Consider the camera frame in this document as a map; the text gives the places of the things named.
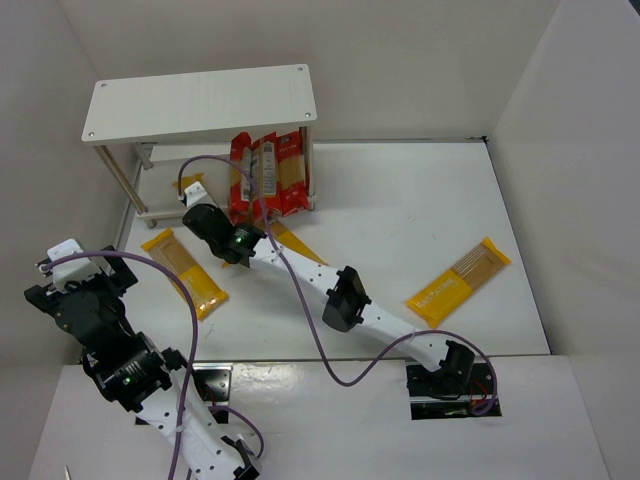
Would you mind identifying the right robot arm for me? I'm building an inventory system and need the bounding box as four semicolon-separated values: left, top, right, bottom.
182;204;433;387

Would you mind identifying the red spaghetti bag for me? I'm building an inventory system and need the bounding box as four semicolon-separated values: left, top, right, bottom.
229;132;255;224
276;131;309;217
251;132;282;220

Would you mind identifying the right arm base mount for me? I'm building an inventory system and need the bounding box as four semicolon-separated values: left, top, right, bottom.
405;362;494;421

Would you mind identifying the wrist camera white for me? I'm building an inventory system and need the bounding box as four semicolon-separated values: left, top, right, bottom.
35;238;101;294
181;181;214;209

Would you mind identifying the right red spaghetti bag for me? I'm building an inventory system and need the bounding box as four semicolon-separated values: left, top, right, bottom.
276;131;309;217

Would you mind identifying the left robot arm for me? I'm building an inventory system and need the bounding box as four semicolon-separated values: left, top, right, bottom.
24;239;260;479

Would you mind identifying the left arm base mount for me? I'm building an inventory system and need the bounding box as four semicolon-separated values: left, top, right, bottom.
193;364;232;424

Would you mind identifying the yellow pasta bag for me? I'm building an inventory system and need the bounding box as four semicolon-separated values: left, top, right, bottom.
406;237;511;329
221;218;328;265
141;228;229;321
173;172;204;199

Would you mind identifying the left red spaghetti bag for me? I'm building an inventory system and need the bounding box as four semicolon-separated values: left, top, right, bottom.
229;132;255;224

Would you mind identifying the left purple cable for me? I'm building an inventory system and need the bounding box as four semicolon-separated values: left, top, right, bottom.
39;251;265;480

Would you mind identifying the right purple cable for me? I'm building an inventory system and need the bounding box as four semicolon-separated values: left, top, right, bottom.
176;155;500;417

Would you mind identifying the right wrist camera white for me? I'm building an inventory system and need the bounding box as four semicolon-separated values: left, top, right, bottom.
181;181;214;209

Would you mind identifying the purple cable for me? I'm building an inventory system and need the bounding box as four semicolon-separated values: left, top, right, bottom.
176;155;500;417
39;251;265;480

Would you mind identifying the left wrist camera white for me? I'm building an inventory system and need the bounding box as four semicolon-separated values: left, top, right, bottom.
35;238;101;294

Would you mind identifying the white two-tier shelf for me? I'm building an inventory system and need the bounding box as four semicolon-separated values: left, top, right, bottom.
82;64;317;228

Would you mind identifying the middle red spaghetti bag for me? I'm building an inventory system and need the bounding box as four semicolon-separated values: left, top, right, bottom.
251;132;282;220

